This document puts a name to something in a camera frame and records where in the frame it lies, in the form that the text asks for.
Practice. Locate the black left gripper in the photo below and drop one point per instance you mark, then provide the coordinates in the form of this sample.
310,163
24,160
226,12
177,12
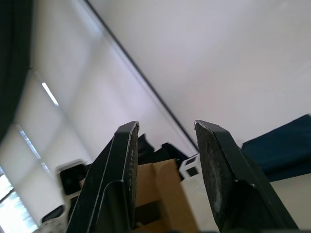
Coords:
88,171

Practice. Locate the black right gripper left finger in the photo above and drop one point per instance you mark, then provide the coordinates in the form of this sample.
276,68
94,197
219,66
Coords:
107,184

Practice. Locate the dark blue cloth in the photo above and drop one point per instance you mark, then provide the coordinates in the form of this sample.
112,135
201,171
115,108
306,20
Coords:
279,148

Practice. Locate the black ceiling track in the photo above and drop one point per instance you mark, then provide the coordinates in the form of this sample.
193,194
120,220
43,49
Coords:
145,80

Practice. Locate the white block with dark squares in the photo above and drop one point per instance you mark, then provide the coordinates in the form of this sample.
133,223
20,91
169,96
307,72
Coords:
192,168

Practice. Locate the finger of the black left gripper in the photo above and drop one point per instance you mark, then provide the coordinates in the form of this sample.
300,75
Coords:
168,153

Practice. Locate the small brown cardboard box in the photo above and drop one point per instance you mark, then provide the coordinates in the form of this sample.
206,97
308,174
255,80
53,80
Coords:
162,191

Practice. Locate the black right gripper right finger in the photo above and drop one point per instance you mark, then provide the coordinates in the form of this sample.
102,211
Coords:
226,174

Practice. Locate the dark green curtain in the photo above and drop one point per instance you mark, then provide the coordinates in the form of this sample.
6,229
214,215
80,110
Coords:
12,60

